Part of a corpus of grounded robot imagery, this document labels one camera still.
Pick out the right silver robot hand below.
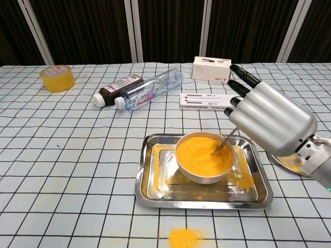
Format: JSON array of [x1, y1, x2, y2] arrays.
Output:
[[223, 64, 318, 157]]

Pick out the silver spoon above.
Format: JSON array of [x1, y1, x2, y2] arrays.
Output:
[[209, 128, 240, 156]]

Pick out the small plate with powder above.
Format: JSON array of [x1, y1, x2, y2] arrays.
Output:
[[267, 151, 311, 176]]

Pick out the bowl of yellow powder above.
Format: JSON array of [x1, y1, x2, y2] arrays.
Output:
[[175, 131, 236, 184]]

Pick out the stainless steel tray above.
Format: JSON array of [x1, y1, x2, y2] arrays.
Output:
[[134, 133, 274, 210]]

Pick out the white folding stand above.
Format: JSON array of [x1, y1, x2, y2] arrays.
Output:
[[179, 93, 241, 111]]

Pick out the white stapler box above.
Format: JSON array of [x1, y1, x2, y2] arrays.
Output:
[[191, 56, 232, 84]]

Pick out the clear plastic water bottle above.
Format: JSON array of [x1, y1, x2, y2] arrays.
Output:
[[114, 67, 184, 111]]

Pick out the dark folding partition screen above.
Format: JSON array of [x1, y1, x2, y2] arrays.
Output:
[[0, 0, 331, 67]]

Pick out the spilled yellow powder pile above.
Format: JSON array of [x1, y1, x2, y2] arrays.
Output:
[[168, 227, 201, 248]]

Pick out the dark brown bottle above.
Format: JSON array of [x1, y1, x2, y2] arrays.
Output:
[[93, 74, 145, 107]]

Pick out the checkered tablecloth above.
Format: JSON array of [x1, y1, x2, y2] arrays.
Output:
[[0, 61, 331, 248]]

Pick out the yellow tape roll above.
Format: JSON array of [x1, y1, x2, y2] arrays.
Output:
[[39, 65, 76, 93]]

